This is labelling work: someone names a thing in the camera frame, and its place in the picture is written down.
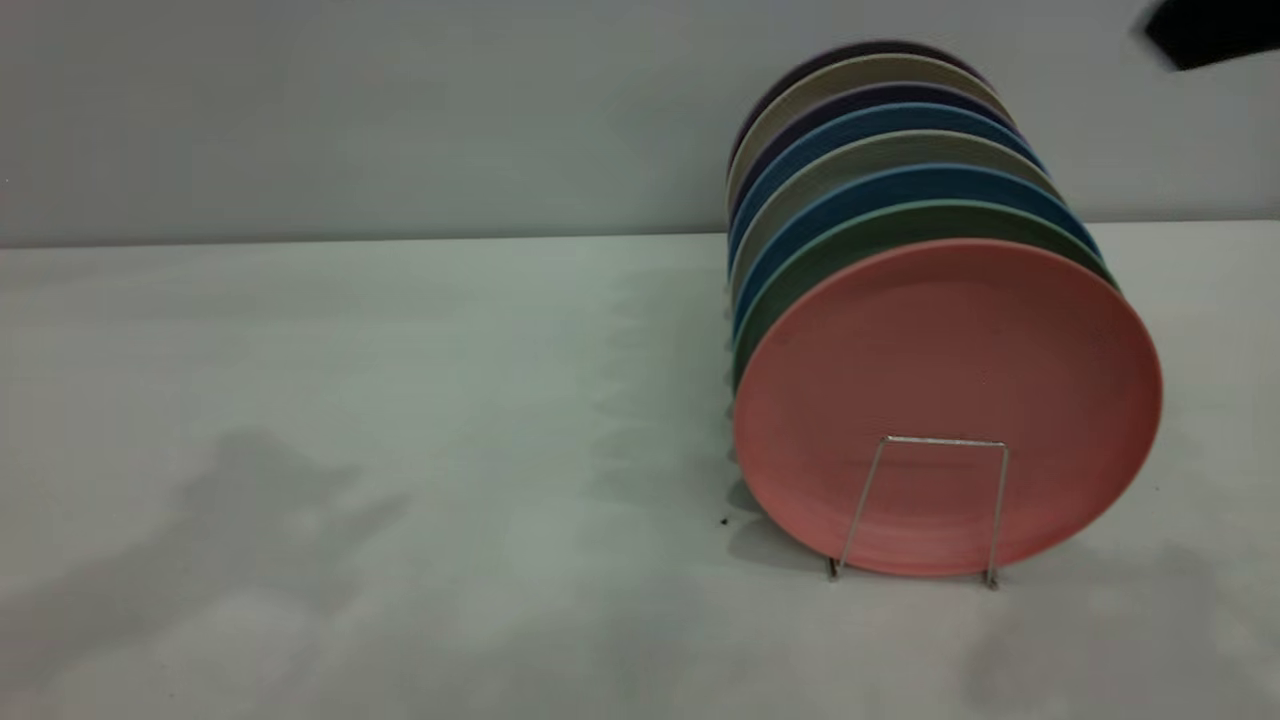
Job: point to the green plastic plate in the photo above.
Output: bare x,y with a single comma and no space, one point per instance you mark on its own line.
850,236

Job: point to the blue plastic plate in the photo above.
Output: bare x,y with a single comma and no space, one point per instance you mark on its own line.
850,126
850,206

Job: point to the dark purple plastic plate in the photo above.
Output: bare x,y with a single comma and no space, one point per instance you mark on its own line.
880,96
860,50

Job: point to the beige plastic plate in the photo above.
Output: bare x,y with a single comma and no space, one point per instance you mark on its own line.
830,170
850,75

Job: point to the pink plastic plate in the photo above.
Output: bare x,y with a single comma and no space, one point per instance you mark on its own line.
950,400

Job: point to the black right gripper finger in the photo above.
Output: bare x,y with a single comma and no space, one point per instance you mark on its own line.
1220,30

